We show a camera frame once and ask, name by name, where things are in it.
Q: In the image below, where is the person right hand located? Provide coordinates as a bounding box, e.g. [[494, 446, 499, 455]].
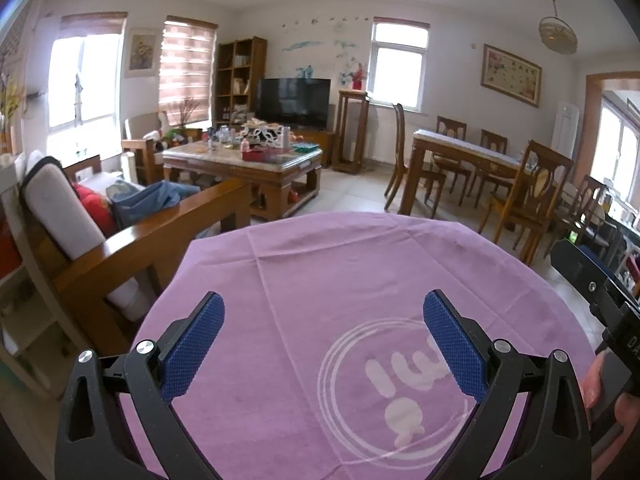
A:
[[581, 349, 640, 480]]

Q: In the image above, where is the wooden dining chair front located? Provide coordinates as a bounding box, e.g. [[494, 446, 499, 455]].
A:
[[477, 140, 574, 266]]

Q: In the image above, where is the wooden dining chair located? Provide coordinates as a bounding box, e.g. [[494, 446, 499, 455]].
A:
[[383, 103, 447, 219], [477, 140, 574, 266]]

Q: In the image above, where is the white air conditioner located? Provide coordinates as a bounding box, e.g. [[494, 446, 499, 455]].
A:
[[551, 102, 579, 158]]

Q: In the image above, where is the wooden sofa with cushions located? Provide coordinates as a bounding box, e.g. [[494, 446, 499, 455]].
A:
[[2, 179, 252, 356]]

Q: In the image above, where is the wooden dining table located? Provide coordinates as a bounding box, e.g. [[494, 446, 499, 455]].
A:
[[399, 128, 576, 219]]

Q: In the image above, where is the red cushion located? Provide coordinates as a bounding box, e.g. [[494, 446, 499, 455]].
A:
[[73, 183, 118, 238]]

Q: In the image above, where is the purple tablecloth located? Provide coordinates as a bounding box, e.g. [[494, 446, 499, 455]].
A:
[[139, 212, 593, 479]]

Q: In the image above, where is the blue jeans cloth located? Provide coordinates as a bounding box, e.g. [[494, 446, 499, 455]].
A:
[[106, 179, 200, 229]]

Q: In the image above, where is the hanging pendant lamp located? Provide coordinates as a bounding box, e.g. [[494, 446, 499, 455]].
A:
[[538, 0, 578, 56]]

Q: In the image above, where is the wooden coffee table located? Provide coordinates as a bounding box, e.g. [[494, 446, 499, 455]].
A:
[[163, 141, 322, 221]]

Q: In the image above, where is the tall wooden stand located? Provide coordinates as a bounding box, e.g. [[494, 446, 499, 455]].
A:
[[332, 89, 370, 174]]

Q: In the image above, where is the wooden tv cabinet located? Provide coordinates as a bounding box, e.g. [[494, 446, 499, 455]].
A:
[[291, 129, 335, 168]]

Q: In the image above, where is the black television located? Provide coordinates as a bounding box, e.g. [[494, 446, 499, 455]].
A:
[[255, 78, 331, 129]]

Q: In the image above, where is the small framed painting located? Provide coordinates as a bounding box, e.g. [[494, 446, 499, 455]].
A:
[[122, 28, 162, 78]]

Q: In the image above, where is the pink window blind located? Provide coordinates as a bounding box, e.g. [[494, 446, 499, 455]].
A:
[[158, 15, 218, 127]]

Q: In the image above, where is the wooden bookshelf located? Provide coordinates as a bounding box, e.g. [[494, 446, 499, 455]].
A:
[[213, 36, 268, 128]]

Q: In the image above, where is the framed wall picture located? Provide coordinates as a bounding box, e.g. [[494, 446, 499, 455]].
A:
[[480, 44, 542, 107]]

